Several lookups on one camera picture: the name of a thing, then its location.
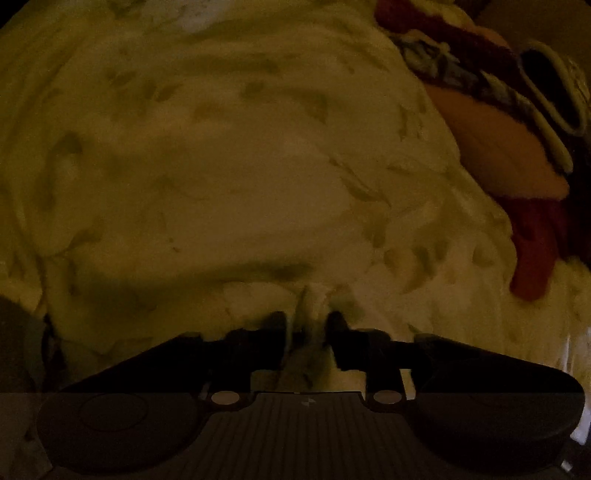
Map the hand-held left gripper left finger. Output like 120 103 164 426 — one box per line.
152 311 289 407

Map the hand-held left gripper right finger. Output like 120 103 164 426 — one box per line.
325 311 445 411

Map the white printed baby garment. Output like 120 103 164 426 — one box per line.
226 279 370 398

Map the floral cream duvet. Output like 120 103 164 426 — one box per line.
0 0 591 444

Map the red blanket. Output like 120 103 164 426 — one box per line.
508 196 573 304

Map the orange pillow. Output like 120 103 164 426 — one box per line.
425 85 571 202

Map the grey-brown cloth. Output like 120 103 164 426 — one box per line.
0 295 52 398

